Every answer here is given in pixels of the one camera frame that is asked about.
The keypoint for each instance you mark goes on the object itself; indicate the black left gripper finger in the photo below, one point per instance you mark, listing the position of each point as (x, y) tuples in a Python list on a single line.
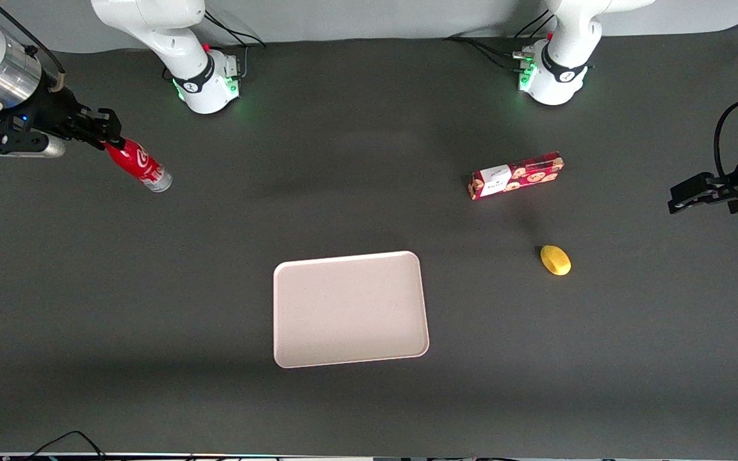
[(692, 184), (696, 202)]

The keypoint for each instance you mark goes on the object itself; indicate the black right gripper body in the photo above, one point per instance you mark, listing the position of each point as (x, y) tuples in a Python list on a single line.
[(53, 109)]

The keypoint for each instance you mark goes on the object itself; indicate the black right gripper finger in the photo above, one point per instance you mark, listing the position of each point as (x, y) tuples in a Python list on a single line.
[(101, 118), (97, 137)]

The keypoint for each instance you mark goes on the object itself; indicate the red coke bottle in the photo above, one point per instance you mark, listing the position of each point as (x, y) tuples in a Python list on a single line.
[(139, 165)]

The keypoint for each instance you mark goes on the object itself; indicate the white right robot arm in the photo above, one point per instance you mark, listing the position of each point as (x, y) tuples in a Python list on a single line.
[(197, 78)]

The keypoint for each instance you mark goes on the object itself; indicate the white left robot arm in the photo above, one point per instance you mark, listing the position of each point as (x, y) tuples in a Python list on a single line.
[(558, 70)]

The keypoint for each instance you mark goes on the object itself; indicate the white rectangular tray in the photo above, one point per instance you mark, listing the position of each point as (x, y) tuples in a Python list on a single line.
[(350, 309)]

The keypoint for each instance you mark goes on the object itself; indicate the yellow lemon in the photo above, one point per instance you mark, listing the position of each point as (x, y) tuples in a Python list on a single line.
[(555, 260)]

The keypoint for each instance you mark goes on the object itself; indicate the red cookie box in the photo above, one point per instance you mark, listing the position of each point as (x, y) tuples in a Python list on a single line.
[(515, 177)]

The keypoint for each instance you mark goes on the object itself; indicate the dark grey table mat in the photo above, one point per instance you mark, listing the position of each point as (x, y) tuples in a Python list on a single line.
[(369, 403)]

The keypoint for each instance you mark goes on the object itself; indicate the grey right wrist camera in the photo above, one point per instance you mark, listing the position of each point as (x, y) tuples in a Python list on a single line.
[(20, 146)]

